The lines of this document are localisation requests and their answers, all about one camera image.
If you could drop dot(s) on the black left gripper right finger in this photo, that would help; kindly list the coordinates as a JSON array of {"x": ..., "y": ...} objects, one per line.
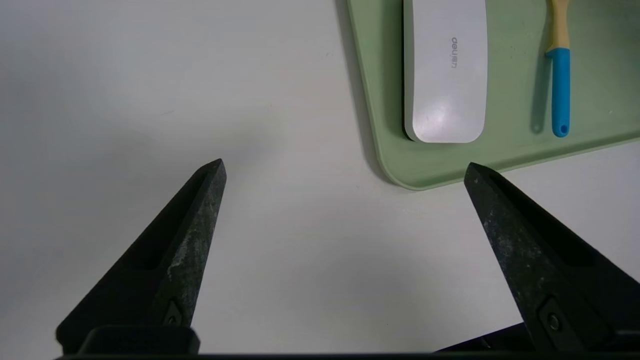
[{"x": 530, "y": 270}]

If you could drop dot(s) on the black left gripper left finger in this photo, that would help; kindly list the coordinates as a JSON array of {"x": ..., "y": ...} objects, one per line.
[{"x": 170, "y": 265}]

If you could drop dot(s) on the white pencil case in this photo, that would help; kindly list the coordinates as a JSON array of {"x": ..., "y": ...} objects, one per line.
[{"x": 445, "y": 90}]

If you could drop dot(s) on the green plastic tray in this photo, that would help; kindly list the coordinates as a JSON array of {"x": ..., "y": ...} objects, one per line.
[{"x": 515, "y": 150}]

